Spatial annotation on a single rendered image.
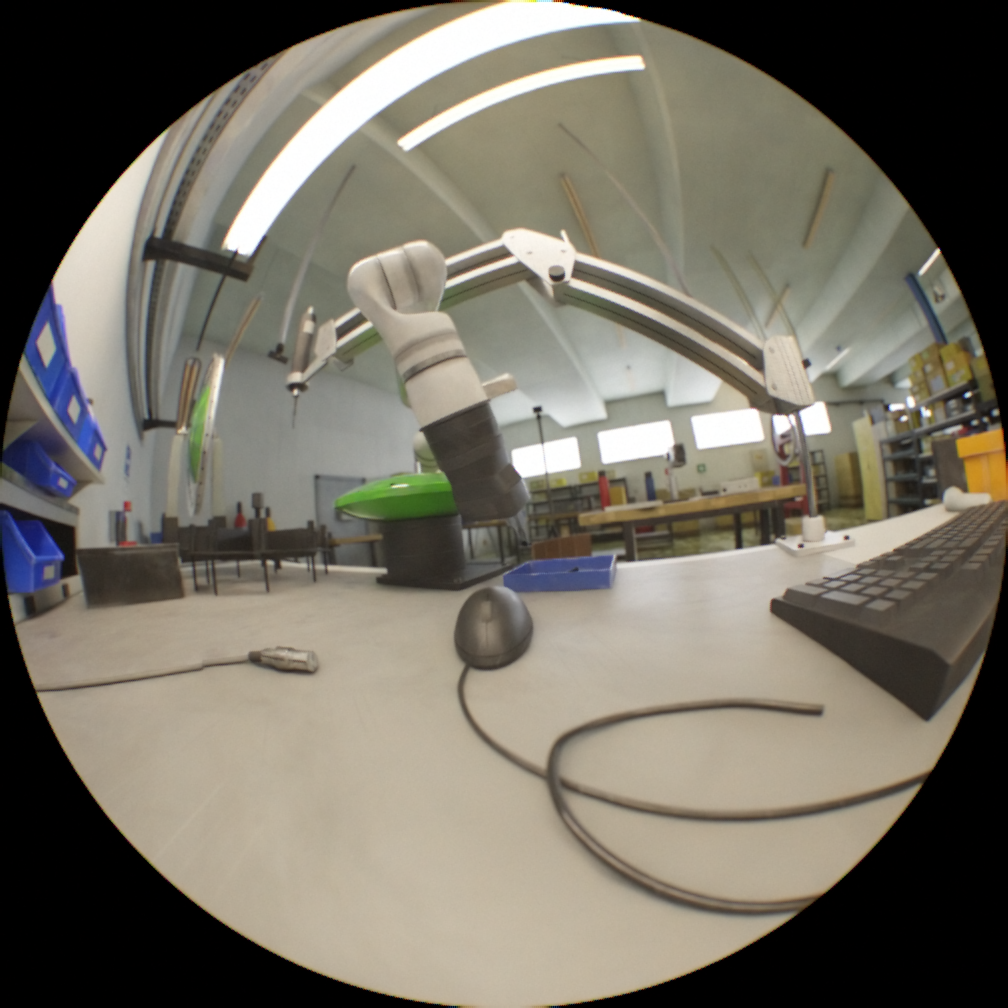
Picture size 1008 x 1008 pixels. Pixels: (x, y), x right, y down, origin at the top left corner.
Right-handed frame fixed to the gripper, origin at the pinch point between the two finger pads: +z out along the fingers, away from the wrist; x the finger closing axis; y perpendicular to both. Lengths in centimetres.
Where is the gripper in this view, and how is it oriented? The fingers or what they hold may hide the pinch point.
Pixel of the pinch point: (525, 544)
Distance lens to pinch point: 37.5
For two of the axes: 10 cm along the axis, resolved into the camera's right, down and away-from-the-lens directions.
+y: -4.7, 4.8, -7.4
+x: 8.0, -1.2, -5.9
